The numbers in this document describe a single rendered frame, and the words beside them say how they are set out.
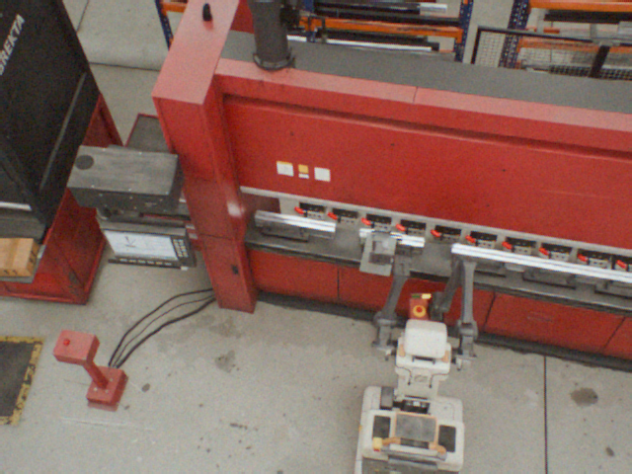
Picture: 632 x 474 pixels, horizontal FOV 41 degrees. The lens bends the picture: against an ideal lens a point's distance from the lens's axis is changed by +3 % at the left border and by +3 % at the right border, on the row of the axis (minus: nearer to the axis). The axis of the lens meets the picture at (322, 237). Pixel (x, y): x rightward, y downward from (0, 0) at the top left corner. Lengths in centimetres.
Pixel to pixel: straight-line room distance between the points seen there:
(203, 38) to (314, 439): 268
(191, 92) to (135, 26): 371
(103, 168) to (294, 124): 97
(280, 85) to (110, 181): 96
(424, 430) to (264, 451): 132
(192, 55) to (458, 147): 136
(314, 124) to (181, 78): 69
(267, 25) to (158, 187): 95
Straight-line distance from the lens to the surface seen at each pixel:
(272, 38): 384
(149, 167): 416
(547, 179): 423
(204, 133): 407
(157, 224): 441
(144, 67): 727
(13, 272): 512
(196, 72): 402
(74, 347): 508
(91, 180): 419
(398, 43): 622
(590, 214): 447
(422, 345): 426
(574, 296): 505
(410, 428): 456
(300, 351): 569
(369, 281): 520
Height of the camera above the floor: 524
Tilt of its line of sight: 60 degrees down
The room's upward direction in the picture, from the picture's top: 3 degrees counter-clockwise
